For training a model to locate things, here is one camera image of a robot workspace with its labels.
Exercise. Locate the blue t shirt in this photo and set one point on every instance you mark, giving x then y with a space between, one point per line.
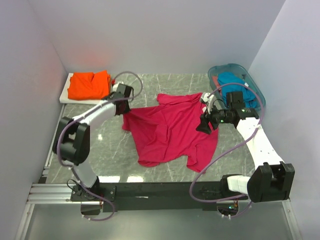
228 77

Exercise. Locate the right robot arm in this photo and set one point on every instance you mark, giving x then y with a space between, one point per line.
273 178

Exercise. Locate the salmon t shirt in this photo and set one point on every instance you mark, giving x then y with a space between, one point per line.
216 83

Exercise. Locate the orange folded t shirt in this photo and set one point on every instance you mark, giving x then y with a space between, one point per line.
89 86

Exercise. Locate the pink t shirt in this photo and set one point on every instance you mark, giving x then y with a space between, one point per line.
167 131

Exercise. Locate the aluminium frame rail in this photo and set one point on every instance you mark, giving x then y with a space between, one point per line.
42 199

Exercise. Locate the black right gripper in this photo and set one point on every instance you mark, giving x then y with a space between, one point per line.
203 126

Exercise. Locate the teal plastic basket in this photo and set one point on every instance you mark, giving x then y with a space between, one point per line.
241 73

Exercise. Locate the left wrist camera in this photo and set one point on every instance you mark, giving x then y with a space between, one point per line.
119 87

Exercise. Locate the white foam pad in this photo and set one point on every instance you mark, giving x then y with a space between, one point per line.
63 99

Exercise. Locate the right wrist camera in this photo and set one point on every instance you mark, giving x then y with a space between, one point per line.
208 99

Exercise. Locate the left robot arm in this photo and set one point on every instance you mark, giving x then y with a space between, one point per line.
72 141

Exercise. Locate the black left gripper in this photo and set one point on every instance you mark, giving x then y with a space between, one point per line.
127 110

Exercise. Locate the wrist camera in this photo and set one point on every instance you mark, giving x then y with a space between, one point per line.
208 99
119 87

